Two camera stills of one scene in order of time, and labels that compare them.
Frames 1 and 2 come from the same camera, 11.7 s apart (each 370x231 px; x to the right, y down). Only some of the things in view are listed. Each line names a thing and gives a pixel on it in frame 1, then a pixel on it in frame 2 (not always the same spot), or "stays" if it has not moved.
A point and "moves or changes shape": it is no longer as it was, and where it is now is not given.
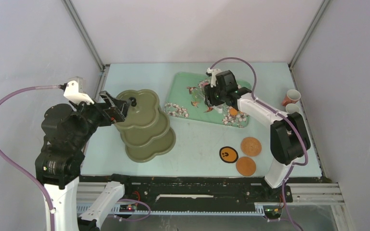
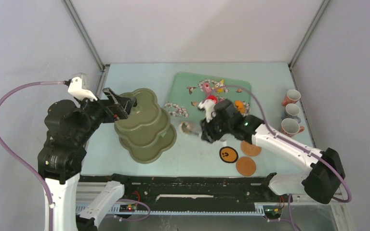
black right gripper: (208, 91) to (208, 134)
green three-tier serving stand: (144, 133) stays
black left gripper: (113, 110) stays
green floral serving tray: (185, 100) stays
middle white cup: (291, 108) stays
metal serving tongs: (219, 108) moves or changes shape
